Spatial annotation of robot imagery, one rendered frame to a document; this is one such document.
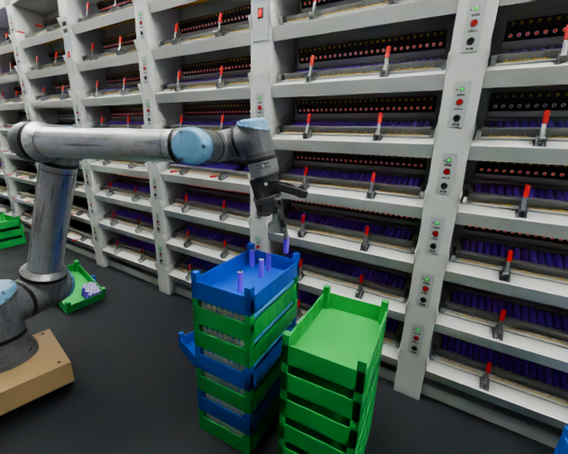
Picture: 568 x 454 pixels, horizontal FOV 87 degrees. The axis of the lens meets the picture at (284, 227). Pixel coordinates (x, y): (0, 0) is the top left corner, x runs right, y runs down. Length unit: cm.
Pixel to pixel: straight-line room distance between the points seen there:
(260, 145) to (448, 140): 56
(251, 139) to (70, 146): 49
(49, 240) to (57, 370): 45
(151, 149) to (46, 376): 88
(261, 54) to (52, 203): 93
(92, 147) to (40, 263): 61
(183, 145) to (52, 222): 69
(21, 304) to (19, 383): 26
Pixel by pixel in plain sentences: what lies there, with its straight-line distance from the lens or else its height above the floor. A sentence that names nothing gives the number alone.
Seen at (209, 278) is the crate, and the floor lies 51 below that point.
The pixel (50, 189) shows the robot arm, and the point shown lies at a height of 73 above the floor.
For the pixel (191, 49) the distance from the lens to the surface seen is 159.
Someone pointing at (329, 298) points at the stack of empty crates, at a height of 44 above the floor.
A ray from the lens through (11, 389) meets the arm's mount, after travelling 138.
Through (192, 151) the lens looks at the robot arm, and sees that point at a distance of 79.
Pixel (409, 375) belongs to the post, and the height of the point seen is 9.
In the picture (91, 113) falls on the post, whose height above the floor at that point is 105.
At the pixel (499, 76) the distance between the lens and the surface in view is 107.
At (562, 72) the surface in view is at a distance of 108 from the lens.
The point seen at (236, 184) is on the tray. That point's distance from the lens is 138.
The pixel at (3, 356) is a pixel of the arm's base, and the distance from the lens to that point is 146.
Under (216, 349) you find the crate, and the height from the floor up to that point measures 34.
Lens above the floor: 92
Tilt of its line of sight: 16 degrees down
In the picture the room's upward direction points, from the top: 2 degrees clockwise
